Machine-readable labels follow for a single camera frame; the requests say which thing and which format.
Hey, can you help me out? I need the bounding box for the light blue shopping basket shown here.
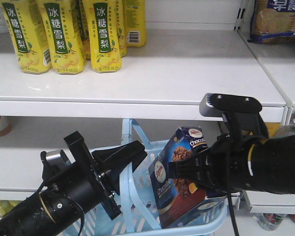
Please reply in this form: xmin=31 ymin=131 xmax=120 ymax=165
xmin=61 ymin=118 xmax=227 ymax=236

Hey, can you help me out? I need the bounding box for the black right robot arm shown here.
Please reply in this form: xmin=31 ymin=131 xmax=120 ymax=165
xmin=169 ymin=135 xmax=295 ymax=194

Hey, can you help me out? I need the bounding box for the breakfast biscuit package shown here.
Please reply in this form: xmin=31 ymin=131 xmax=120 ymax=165
xmin=250 ymin=0 xmax=295 ymax=44

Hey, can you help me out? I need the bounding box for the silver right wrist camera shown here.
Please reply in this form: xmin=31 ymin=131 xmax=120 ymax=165
xmin=199 ymin=93 xmax=222 ymax=118

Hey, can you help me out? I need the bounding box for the yellow pear drink bottle right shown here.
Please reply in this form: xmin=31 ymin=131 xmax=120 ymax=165
xmin=83 ymin=0 xmax=122 ymax=73

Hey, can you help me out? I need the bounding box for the yellow pear drink bottle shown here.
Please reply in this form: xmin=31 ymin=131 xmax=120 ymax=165
xmin=123 ymin=0 xmax=147 ymax=47
xmin=0 ymin=0 xmax=52 ymax=74
xmin=37 ymin=0 xmax=86 ymax=75
xmin=83 ymin=0 xmax=122 ymax=73

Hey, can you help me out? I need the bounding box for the clear bottle bottom right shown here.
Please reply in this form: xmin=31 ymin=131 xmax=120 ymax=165
xmin=257 ymin=213 xmax=287 ymax=231

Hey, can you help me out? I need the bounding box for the yellow pear drink bottle middle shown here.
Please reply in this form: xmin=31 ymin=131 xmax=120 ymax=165
xmin=37 ymin=0 xmax=86 ymax=75

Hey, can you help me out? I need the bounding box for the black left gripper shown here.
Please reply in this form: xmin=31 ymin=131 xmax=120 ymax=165
xmin=43 ymin=131 xmax=148 ymax=221

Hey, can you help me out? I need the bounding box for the yellow pear drink bottle left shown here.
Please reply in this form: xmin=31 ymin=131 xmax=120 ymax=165
xmin=0 ymin=0 xmax=52 ymax=74

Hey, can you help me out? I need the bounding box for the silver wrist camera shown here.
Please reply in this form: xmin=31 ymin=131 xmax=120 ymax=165
xmin=46 ymin=149 xmax=71 ymax=172
xmin=199 ymin=93 xmax=222 ymax=118

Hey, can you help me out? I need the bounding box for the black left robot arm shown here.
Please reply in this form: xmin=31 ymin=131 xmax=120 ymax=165
xmin=0 ymin=132 xmax=147 ymax=236

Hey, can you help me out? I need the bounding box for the yellow pear drink bottle rear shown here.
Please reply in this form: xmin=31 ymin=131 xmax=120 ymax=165
xmin=123 ymin=0 xmax=147 ymax=47

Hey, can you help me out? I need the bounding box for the dark blue cookie box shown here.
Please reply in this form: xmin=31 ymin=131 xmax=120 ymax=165
xmin=148 ymin=126 xmax=226 ymax=228

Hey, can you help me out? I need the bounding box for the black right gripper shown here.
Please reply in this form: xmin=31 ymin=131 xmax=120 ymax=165
xmin=168 ymin=135 xmax=255 ymax=193

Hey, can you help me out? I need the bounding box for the white store shelving unit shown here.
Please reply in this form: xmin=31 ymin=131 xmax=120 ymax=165
xmin=0 ymin=0 xmax=295 ymax=200

